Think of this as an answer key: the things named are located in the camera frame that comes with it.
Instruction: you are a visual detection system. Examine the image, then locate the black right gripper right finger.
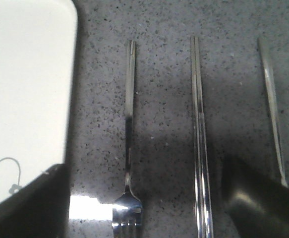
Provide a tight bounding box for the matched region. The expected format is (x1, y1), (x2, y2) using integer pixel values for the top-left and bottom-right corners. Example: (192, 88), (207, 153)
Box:
(222, 157), (289, 238)

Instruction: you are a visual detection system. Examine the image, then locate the cream rabbit serving tray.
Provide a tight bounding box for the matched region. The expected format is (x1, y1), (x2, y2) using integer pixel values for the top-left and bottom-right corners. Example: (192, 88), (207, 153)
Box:
(0, 0), (78, 203)

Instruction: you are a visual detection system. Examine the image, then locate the silver metal spoon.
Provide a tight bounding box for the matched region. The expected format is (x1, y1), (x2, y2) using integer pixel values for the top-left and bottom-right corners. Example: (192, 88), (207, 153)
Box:
(258, 36), (288, 187)

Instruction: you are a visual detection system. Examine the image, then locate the silver metal fork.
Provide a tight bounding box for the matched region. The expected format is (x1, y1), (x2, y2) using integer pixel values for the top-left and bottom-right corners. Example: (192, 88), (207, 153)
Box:
(112, 40), (143, 238)

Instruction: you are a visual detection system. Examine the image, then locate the silver metal chopstick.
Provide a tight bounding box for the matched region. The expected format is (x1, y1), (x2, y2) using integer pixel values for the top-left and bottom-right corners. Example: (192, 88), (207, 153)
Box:
(191, 36), (214, 238)
(190, 36), (207, 238)

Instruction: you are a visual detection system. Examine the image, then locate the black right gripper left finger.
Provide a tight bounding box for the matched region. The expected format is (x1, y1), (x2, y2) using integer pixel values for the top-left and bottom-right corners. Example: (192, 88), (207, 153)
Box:
(0, 164), (70, 238)

